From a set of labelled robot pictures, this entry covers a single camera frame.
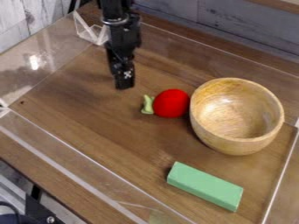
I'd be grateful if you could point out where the wooden bowl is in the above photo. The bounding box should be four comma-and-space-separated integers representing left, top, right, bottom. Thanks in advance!
189, 78, 285, 156

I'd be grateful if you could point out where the black cable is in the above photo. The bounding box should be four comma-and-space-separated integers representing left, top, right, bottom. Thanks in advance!
0, 200, 24, 224

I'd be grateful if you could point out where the green rectangular block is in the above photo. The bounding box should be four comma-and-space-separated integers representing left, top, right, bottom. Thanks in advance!
167, 162, 243, 212

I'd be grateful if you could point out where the red round plush tomato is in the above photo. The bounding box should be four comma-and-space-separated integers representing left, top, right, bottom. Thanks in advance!
141, 89, 191, 118

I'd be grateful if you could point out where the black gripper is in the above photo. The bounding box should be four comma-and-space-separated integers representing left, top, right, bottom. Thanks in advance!
101, 11, 141, 89

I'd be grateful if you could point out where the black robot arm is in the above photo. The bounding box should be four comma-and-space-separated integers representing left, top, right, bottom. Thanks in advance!
97, 0, 141, 89

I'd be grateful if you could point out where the black clamp with bolt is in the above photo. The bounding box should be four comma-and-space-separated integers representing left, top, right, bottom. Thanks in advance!
24, 195, 65, 224

